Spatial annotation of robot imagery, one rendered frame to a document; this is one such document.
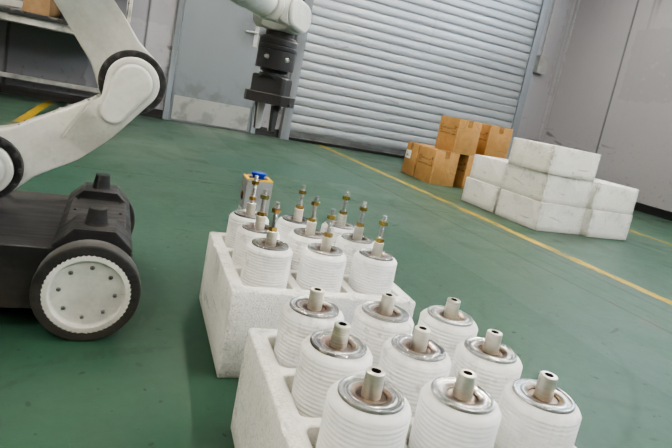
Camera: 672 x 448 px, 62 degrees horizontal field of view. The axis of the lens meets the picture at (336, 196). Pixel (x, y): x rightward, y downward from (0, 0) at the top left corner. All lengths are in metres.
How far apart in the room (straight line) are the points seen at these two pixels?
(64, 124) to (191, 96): 4.89
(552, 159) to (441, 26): 3.74
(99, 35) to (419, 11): 5.85
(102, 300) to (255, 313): 0.31
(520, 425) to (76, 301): 0.84
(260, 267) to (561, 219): 2.95
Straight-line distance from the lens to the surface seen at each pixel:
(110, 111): 1.30
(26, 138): 1.37
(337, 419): 0.63
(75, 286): 1.21
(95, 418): 1.02
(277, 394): 0.76
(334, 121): 6.57
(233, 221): 1.32
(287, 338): 0.83
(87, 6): 1.35
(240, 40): 6.28
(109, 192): 1.56
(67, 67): 6.19
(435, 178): 4.91
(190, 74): 6.20
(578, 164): 3.83
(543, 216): 3.73
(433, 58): 7.05
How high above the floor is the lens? 0.56
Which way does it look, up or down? 10 degrees down
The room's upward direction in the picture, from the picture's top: 11 degrees clockwise
